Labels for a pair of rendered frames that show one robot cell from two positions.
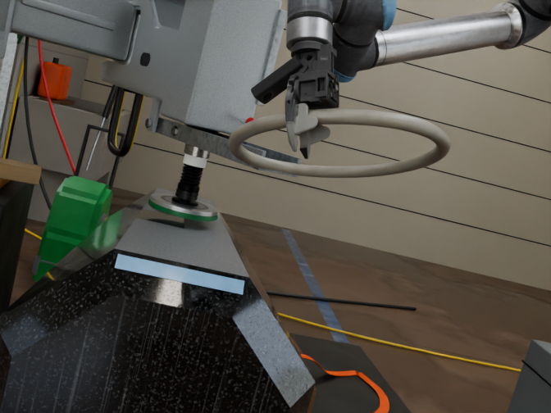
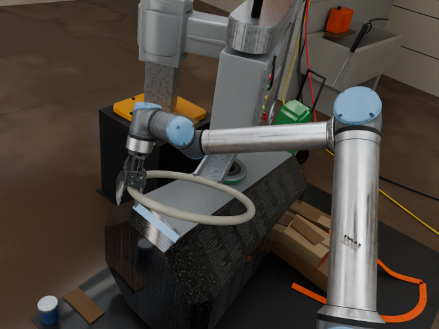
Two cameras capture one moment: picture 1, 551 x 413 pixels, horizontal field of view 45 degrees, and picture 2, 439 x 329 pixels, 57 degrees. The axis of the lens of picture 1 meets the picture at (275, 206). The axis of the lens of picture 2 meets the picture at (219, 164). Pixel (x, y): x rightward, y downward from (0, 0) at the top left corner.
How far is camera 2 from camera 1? 1.55 m
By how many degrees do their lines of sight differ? 50
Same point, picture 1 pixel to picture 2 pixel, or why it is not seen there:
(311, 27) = (129, 143)
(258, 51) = (251, 94)
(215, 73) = (223, 106)
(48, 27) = (202, 49)
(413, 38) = (230, 142)
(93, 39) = not seen: hidden behind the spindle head
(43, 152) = (315, 69)
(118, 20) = not seen: hidden behind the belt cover
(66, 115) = (330, 48)
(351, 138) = not seen: outside the picture
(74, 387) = (121, 249)
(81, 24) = (221, 47)
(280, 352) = (191, 277)
